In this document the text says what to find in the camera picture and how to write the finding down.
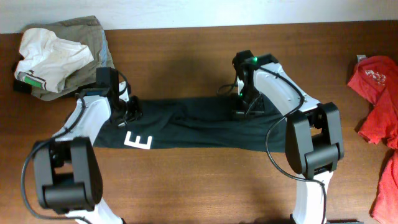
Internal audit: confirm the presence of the black folded garment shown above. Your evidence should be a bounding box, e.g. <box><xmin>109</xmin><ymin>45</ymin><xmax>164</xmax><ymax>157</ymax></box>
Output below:
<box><xmin>12</xmin><ymin>60</ymin><xmax>94</xmax><ymax>98</ymax></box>

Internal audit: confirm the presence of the red t-shirt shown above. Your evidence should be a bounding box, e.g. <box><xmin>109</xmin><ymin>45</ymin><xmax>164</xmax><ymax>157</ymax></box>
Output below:
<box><xmin>348</xmin><ymin>55</ymin><xmax>397</xmax><ymax>224</ymax></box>

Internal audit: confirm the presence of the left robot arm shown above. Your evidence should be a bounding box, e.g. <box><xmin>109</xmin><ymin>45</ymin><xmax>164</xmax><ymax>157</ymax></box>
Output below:
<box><xmin>28</xmin><ymin>67</ymin><xmax>142</xmax><ymax>223</ymax></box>

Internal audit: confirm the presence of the white folded shirt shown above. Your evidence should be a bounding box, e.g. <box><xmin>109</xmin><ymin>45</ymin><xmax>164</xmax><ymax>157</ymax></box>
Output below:
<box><xmin>14</xmin><ymin>28</ymin><xmax>94</xmax><ymax>93</ymax></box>

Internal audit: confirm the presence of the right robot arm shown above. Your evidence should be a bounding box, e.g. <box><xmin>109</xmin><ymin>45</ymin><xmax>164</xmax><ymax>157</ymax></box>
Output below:
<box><xmin>232</xmin><ymin>50</ymin><xmax>345</xmax><ymax>224</ymax></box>

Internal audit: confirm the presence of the khaki folded garment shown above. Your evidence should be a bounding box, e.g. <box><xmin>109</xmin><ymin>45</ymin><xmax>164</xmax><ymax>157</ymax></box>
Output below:
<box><xmin>24</xmin><ymin>16</ymin><xmax>114</xmax><ymax>101</ymax></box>

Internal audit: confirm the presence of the dark green t-shirt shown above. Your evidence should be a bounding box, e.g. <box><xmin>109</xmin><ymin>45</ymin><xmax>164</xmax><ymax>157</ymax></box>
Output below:
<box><xmin>95</xmin><ymin>96</ymin><xmax>286</xmax><ymax>152</ymax></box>

